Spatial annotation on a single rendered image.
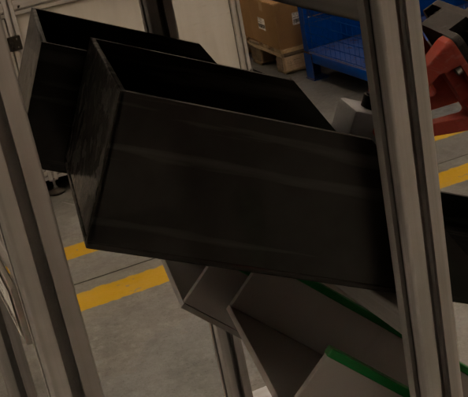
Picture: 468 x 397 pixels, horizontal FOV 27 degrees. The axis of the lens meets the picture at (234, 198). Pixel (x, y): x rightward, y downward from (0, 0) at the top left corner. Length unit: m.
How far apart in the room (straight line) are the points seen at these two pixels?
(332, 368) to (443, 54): 0.24
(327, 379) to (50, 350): 0.17
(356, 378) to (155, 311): 2.74
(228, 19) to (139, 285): 1.59
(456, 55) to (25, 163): 0.36
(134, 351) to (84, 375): 2.63
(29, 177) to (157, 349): 2.66
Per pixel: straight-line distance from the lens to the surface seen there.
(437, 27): 0.69
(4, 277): 0.47
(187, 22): 4.50
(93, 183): 0.46
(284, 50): 5.58
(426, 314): 0.47
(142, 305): 3.30
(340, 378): 0.51
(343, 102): 0.70
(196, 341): 3.02
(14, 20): 4.29
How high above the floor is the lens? 1.48
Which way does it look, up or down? 22 degrees down
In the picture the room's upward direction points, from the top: 11 degrees counter-clockwise
